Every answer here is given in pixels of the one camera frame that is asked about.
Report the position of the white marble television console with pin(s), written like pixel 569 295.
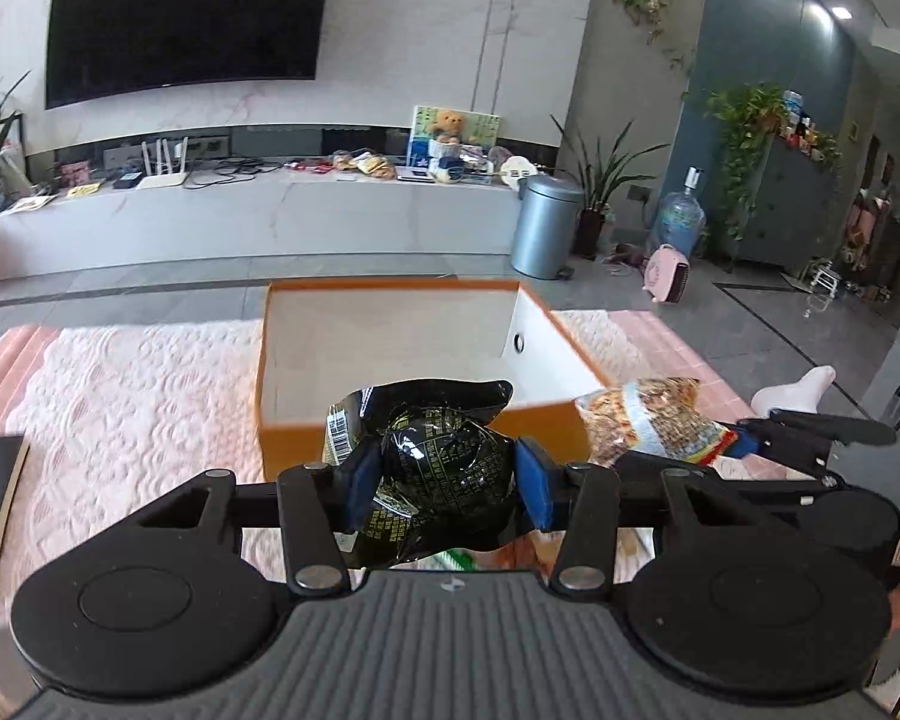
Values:
pixel 270 217

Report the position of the person's white socked foot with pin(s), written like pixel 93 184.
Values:
pixel 795 390

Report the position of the bushy green plant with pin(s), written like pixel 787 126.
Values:
pixel 746 120

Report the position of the pink quilted blanket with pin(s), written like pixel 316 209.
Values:
pixel 135 405

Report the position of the white step stool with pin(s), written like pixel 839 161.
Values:
pixel 825 276

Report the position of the yellow snack bags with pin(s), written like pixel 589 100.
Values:
pixel 371 165

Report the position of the grey metal trash can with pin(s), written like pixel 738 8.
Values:
pixel 544 229

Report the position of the nut snack packet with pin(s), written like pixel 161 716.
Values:
pixel 645 420

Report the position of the yellow booklet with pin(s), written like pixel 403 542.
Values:
pixel 84 189

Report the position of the small black box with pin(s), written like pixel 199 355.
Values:
pixel 127 180

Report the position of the white round object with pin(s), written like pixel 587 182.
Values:
pixel 519 169

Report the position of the red small packets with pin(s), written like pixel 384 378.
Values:
pixel 307 165

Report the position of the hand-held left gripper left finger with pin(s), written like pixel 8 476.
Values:
pixel 360 484

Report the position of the long-leaf potted plant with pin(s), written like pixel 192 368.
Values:
pixel 596 187

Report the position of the blue tissue pack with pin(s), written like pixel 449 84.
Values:
pixel 421 154

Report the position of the pink fan heater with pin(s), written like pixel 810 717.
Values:
pixel 666 274

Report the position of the cluster of small bottles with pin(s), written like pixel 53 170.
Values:
pixel 810 131

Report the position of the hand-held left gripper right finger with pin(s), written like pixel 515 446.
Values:
pixel 534 487

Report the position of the white router with antennas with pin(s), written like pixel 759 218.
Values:
pixel 163 176

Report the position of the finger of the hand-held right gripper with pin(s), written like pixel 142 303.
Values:
pixel 784 444
pixel 840 427

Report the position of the blue water jug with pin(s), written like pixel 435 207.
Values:
pixel 681 221

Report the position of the grey cabinet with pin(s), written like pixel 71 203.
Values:
pixel 791 210

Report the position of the brown teddy bear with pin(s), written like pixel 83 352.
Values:
pixel 448 127

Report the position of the hanging vine plant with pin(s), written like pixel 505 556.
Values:
pixel 645 7

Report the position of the pale booklet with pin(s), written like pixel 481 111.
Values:
pixel 31 202

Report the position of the black snack packet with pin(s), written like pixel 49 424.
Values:
pixel 435 465

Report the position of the black wall television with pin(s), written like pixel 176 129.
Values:
pixel 187 15

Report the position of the orange cardboard box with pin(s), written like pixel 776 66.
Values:
pixel 390 345

